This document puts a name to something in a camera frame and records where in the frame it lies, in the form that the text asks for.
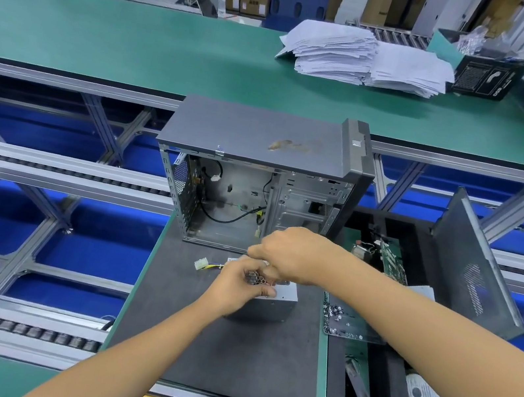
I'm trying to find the person's right hand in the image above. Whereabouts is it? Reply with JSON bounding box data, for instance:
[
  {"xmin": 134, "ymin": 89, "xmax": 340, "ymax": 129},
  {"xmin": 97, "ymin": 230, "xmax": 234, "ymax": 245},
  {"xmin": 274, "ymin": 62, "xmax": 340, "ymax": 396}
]
[{"xmin": 241, "ymin": 218, "xmax": 348, "ymax": 292}]

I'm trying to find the person's left hand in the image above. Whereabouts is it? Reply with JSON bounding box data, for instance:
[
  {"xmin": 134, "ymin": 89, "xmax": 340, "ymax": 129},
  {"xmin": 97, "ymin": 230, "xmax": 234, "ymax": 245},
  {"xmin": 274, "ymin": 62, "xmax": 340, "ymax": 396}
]
[{"xmin": 194, "ymin": 252, "xmax": 284, "ymax": 332}]

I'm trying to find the silver power supply unit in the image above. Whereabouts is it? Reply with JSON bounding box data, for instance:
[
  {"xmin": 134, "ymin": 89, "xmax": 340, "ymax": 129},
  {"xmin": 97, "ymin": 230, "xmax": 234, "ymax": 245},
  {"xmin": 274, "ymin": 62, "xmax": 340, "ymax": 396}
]
[{"xmin": 216, "ymin": 254, "xmax": 306, "ymax": 331}]

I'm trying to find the power supply circuit board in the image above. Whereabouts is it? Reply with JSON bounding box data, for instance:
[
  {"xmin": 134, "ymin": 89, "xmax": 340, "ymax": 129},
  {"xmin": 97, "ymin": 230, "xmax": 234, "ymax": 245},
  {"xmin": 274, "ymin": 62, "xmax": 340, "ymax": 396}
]
[{"xmin": 192, "ymin": 253, "xmax": 227, "ymax": 277}]

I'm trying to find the person's right forearm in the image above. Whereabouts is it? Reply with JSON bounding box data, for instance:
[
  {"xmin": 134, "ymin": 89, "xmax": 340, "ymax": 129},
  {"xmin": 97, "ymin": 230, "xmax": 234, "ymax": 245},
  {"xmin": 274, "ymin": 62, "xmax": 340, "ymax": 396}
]
[{"xmin": 304, "ymin": 252, "xmax": 524, "ymax": 397}]

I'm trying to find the person's left forearm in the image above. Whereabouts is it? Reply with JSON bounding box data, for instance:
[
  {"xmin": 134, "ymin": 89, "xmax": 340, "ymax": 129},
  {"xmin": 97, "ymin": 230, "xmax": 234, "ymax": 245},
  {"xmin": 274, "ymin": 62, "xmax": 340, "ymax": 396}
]
[{"xmin": 19, "ymin": 269, "xmax": 226, "ymax": 397}]

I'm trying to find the processor cooler with fan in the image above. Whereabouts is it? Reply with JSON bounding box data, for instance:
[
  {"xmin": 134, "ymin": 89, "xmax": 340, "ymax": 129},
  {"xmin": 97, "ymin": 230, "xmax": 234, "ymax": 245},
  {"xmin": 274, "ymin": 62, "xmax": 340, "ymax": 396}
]
[{"xmin": 349, "ymin": 225, "xmax": 394, "ymax": 267}]

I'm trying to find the dark grey foam mat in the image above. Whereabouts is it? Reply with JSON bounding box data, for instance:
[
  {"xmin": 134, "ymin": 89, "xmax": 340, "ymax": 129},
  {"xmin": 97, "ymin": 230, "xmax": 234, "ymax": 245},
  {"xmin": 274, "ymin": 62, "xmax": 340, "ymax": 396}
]
[{"xmin": 98, "ymin": 206, "xmax": 354, "ymax": 397}]

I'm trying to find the clear plastic tray with screws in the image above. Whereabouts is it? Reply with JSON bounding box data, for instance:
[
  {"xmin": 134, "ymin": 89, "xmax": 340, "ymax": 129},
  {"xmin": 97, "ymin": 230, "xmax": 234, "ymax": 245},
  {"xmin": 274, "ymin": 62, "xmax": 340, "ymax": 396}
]
[{"xmin": 320, "ymin": 293, "xmax": 392, "ymax": 346}]

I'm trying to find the green motherboard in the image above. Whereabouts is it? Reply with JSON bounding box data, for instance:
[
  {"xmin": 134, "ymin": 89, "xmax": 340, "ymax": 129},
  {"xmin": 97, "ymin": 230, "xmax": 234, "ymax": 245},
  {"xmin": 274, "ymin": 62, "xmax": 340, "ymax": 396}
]
[{"xmin": 318, "ymin": 226, "xmax": 417, "ymax": 351}]

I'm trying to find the grey computer tower case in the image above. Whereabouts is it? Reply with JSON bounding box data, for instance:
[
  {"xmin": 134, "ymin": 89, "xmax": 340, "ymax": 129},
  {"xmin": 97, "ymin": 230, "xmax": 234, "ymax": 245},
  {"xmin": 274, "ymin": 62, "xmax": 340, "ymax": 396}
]
[{"xmin": 140, "ymin": 86, "xmax": 387, "ymax": 274}]

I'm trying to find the silver optical drive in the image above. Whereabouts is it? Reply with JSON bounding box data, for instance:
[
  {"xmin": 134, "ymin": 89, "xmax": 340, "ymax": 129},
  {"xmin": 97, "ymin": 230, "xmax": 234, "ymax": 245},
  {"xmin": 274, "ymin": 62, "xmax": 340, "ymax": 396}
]
[{"xmin": 402, "ymin": 279, "xmax": 440, "ymax": 304}]

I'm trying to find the dark grey case side panel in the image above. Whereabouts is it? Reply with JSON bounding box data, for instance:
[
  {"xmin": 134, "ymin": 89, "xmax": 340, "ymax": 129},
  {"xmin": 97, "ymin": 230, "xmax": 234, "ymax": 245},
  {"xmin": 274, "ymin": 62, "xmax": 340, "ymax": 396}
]
[{"xmin": 415, "ymin": 182, "xmax": 524, "ymax": 344}]

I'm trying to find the stack of white papers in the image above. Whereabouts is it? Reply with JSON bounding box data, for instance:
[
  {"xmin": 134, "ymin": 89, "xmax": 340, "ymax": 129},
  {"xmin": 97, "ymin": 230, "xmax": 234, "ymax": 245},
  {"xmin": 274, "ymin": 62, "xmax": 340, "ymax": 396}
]
[{"xmin": 272, "ymin": 13, "xmax": 463, "ymax": 105}]

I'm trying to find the black cardboard box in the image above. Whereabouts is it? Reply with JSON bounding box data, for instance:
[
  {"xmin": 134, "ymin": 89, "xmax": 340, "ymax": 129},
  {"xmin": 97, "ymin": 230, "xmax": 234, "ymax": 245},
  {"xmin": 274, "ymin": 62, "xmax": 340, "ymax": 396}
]
[{"xmin": 446, "ymin": 47, "xmax": 524, "ymax": 107}]

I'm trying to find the aluminium conveyor frame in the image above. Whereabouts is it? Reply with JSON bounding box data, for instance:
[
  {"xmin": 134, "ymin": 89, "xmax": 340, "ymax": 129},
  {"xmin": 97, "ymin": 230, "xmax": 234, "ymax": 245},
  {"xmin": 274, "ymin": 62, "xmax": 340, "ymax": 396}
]
[{"xmin": 0, "ymin": 37, "xmax": 524, "ymax": 397}]

